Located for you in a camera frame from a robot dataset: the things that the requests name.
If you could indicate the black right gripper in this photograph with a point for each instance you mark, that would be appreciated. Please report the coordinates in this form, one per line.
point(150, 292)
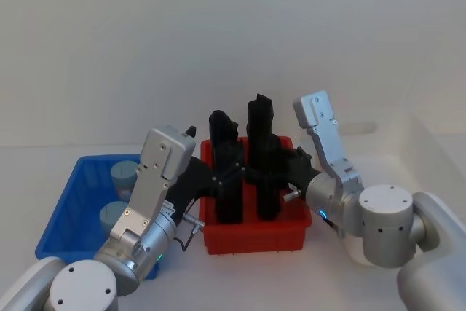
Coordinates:
point(298, 170)

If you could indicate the grey-blue cylinder cup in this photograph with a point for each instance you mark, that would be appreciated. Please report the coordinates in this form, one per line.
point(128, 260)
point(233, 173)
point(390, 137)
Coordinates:
point(110, 216)
point(123, 176)

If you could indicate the blue plastic bin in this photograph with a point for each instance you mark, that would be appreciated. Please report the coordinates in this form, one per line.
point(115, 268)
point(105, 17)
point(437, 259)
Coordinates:
point(73, 216)

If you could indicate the red plastic bin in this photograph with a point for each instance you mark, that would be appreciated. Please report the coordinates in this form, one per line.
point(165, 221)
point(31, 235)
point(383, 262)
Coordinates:
point(251, 236)

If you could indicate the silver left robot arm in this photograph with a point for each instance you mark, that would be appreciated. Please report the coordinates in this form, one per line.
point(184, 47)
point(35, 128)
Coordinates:
point(145, 194)

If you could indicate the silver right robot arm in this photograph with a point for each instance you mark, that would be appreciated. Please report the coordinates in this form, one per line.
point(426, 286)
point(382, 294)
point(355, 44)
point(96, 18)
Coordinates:
point(386, 216)

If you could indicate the white plastic bin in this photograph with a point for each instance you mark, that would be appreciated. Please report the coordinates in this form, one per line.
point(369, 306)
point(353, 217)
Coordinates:
point(400, 150)

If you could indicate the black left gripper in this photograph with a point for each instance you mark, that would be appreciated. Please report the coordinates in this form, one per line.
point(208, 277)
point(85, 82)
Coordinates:
point(193, 183)

